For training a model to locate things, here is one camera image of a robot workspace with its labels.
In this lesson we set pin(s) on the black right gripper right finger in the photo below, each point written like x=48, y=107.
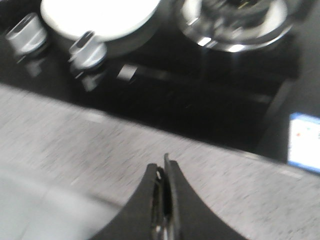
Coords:
x=189, y=217

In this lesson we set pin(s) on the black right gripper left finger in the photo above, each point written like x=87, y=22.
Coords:
x=142, y=218

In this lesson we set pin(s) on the white ceramic plate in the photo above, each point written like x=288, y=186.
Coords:
x=108, y=19

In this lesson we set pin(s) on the grey stone countertop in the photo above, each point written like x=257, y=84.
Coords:
x=107, y=156

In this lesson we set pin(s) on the grey cabinet front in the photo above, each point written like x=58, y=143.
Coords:
x=33, y=207

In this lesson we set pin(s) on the black glass gas cooktop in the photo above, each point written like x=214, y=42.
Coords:
x=240, y=100

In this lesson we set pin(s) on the blue energy label sticker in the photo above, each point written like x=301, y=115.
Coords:
x=304, y=142

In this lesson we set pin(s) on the right silver stove knob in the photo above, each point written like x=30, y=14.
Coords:
x=87, y=52

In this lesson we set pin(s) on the silver stove knob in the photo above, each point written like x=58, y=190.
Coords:
x=87, y=52
x=28, y=35

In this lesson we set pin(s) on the left silver stove knob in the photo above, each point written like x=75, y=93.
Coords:
x=28, y=35

